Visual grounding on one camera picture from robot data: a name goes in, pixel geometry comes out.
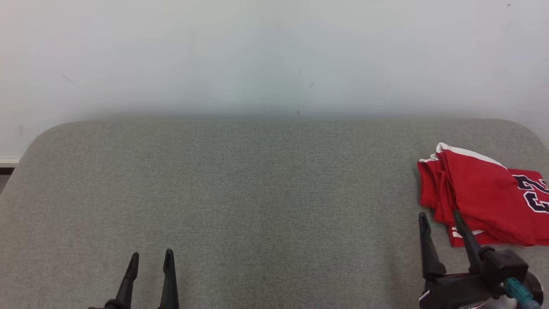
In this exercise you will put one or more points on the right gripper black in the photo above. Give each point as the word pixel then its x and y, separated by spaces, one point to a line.
pixel 454 294

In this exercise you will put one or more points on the red white-trimmed shirt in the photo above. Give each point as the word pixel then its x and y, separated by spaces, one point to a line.
pixel 472 189

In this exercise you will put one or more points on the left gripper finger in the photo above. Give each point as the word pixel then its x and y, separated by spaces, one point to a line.
pixel 131 279
pixel 169 279

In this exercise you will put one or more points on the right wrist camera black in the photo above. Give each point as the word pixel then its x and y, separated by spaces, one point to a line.
pixel 506 264

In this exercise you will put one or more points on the red shirt white sleeves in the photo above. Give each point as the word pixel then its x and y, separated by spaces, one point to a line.
pixel 541 227

